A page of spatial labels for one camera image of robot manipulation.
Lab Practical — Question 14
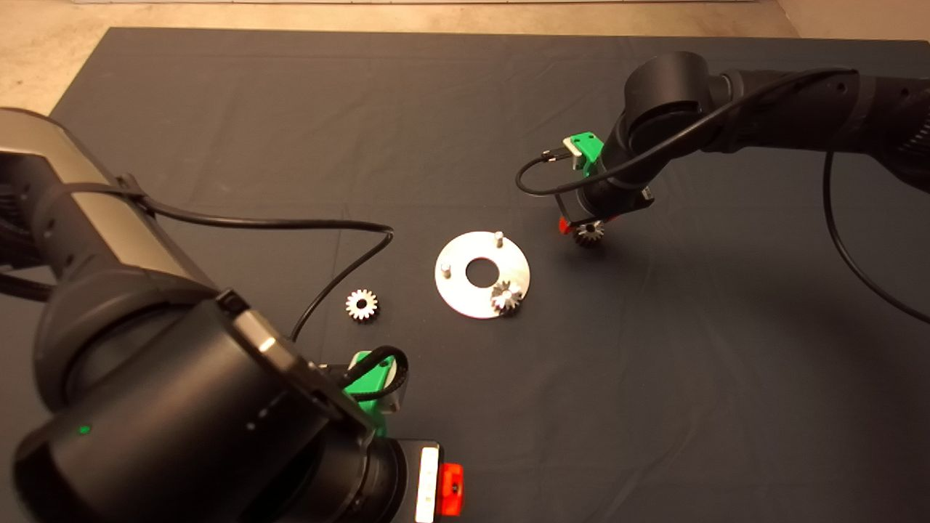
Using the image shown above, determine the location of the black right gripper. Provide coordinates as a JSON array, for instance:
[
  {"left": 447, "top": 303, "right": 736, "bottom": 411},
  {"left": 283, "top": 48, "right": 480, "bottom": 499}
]
[{"left": 556, "top": 182, "right": 653, "bottom": 235}]

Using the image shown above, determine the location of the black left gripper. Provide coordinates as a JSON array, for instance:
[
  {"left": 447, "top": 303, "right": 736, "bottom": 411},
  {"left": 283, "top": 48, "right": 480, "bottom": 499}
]
[{"left": 395, "top": 439, "right": 465, "bottom": 523}]

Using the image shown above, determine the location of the green right camera mount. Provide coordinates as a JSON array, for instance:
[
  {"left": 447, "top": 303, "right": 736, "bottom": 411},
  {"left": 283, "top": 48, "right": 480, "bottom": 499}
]
[{"left": 569, "top": 131, "right": 604, "bottom": 177}]

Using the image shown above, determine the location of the green left camera mount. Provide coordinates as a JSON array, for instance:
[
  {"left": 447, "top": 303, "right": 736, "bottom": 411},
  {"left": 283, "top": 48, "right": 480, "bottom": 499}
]
[{"left": 345, "top": 350, "right": 399, "bottom": 435}]

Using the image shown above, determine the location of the black camera cable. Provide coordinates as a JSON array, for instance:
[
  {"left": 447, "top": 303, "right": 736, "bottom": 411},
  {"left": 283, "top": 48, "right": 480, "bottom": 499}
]
[
  {"left": 516, "top": 69, "right": 930, "bottom": 325},
  {"left": 51, "top": 174, "right": 411, "bottom": 402}
]

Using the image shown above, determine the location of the dark grey table cloth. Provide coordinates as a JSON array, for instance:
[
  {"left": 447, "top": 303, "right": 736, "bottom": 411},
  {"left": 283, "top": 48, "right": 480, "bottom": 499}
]
[{"left": 0, "top": 28, "right": 930, "bottom": 523}]

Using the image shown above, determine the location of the black left camera cable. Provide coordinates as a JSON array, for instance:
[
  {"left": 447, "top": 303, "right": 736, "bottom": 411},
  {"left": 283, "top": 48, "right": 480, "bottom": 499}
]
[{"left": 51, "top": 174, "right": 411, "bottom": 402}]

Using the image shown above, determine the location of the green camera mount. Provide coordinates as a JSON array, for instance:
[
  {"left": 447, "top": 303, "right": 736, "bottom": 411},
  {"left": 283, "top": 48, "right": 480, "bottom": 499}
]
[
  {"left": 569, "top": 131, "right": 604, "bottom": 177},
  {"left": 345, "top": 350, "right": 399, "bottom": 435}
]

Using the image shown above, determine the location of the round metal carrier plate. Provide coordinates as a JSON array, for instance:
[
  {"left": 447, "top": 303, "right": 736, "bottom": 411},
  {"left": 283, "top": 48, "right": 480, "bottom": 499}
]
[{"left": 434, "top": 230, "right": 531, "bottom": 320}]

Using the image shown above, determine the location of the black right camera cable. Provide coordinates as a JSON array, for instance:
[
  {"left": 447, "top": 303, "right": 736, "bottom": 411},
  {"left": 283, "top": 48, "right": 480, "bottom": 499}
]
[{"left": 516, "top": 69, "right": 930, "bottom": 325}]

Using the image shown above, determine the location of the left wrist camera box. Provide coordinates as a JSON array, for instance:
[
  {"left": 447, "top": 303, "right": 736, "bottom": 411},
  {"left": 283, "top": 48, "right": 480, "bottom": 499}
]
[{"left": 382, "top": 359, "right": 411, "bottom": 415}]

